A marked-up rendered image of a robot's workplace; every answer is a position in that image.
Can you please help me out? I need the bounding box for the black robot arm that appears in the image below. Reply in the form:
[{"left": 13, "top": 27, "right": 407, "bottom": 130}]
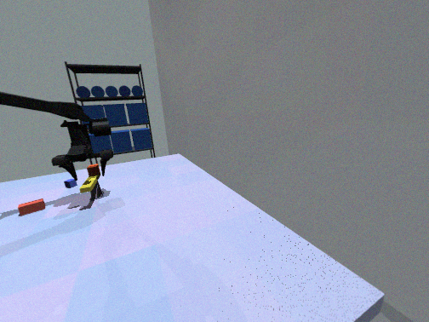
[{"left": 0, "top": 91, "right": 112, "bottom": 163}]

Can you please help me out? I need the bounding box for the small blue block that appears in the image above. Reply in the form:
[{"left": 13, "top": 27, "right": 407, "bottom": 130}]
[{"left": 64, "top": 179, "right": 77, "bottom": 188}]

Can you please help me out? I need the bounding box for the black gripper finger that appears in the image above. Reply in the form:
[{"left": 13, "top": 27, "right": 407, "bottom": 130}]
[
  {"left": 100, "top": 159, "right": 109, "bottom": 176},
  {"left": 58, "top": 162, "right": 77, "bottom": 181}
]

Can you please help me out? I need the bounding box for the red rectangular block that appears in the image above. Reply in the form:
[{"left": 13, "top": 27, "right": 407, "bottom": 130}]
[{"left": 18, "top": 198, "right": 45, "bottom": 216}]

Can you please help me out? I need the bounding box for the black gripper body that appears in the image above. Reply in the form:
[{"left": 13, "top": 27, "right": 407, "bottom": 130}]
[{"left": 51, "top": 138, "right": 114, "bottom": 166}]

